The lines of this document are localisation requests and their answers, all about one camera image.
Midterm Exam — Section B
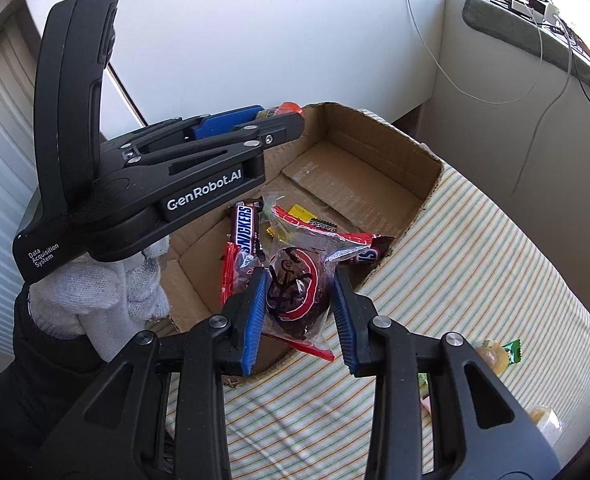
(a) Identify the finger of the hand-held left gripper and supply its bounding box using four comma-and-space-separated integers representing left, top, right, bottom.
119, 104, 266, 153
124, 111, 307, 167

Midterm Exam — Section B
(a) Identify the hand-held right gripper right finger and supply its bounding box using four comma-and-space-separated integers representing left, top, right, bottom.
332, 265, 563, 480

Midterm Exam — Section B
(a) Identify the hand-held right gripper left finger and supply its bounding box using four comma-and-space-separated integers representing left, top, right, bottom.
37, 266, 270, 480

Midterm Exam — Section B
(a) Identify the cardboard box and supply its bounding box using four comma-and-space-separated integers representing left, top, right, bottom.
164, 102, 444, 387

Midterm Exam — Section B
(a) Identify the brown chocolate bar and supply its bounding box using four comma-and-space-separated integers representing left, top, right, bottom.
229, 198, 266, 257
342, 236, 396, 267

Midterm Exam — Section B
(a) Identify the yellow snack packet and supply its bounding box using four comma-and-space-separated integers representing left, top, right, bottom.
266, 204, 339, 239

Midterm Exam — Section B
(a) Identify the person's left forearm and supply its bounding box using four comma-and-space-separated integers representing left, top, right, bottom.
0, 282, 140, 480

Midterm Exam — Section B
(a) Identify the person's left hand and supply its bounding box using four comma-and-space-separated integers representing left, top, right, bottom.
29, 236, 172, 362

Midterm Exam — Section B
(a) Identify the white slatted panel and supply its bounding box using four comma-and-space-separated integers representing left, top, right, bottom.
0, 22, 43, 361

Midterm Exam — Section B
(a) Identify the white wardrobe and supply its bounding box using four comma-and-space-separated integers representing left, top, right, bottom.
17, 0, 453, 128

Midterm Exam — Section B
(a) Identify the striped blanket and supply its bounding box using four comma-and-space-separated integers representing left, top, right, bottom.
147, 105, 590, 480

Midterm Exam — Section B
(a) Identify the yellow jelly cup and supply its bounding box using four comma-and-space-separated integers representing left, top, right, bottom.
475, 340, 510, 374
527, 405, 566, 449

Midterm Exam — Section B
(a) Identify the green candy wrapper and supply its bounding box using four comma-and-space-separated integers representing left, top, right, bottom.
502, 338, 524, 366

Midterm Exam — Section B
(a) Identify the white power strip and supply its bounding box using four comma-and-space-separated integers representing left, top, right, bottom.
509, 0, 562, 24

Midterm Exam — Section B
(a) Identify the thin white cable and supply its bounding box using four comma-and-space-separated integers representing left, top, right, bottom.
397, 0, 573, 106

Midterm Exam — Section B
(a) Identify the grey cable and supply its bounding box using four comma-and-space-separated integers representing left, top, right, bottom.
511, 17, 574, 198

